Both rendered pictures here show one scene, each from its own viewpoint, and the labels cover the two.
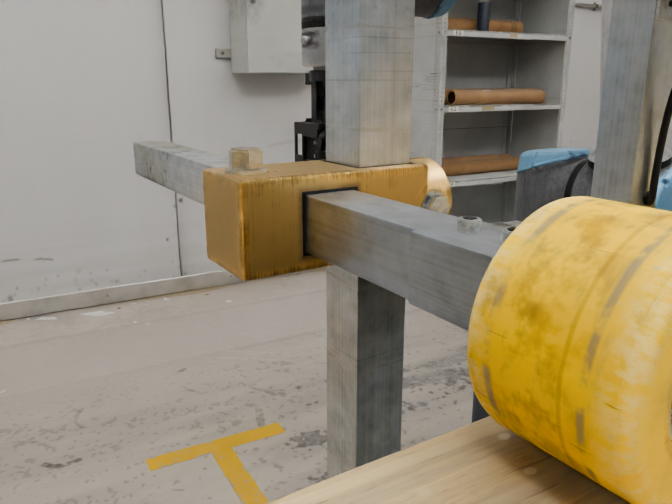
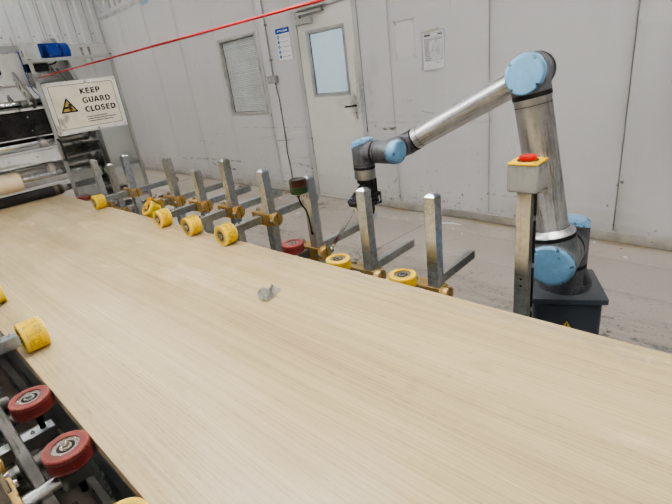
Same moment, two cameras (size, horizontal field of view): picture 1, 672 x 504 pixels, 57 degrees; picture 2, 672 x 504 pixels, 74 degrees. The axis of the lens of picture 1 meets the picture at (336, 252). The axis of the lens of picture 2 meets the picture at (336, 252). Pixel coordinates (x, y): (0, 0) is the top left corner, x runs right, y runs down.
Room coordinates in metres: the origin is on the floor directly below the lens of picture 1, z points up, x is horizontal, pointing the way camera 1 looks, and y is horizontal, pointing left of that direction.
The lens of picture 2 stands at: (0.20, -1.77, 1.48)
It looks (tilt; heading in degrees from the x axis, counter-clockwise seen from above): 22 degrees down; 77
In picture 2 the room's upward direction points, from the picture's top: 8 degrees counter-clockwise
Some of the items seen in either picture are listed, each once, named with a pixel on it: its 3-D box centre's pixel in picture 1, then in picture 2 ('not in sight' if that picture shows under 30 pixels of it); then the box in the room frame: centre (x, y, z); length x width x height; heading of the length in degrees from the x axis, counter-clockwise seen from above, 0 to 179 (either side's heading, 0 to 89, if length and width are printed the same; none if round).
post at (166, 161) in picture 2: not in sight; (178, 203); (-0.05, 0.62, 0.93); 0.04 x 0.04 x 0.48; 32
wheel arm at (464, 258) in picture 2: not in sight; (439, 278); (0.80, -0.57, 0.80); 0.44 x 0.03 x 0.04; 32
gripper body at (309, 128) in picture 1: (335, 121); (368, 192); (0.78, 0.00, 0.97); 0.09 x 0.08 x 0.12; 32
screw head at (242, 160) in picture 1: (245, 160); not in sight; (0.31, 0.05, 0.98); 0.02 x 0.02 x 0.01
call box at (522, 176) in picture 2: not in sight; (527, 175); (0.89, -0.87, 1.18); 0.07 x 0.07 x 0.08; 32
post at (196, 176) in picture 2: not in sight; (206, 218); (0.09, 0.41, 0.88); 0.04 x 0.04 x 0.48; 32
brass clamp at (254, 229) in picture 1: (333, 209); (267, 217); (0.34, 0.00, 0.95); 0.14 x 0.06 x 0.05; 122
